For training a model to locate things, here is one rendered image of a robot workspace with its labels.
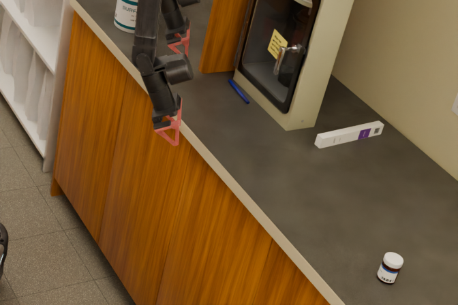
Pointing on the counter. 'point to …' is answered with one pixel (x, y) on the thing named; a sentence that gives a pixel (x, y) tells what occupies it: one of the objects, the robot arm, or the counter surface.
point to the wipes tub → (127, 5)
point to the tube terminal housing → (316, 49)
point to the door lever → (283, 57)
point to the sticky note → (276, 43)
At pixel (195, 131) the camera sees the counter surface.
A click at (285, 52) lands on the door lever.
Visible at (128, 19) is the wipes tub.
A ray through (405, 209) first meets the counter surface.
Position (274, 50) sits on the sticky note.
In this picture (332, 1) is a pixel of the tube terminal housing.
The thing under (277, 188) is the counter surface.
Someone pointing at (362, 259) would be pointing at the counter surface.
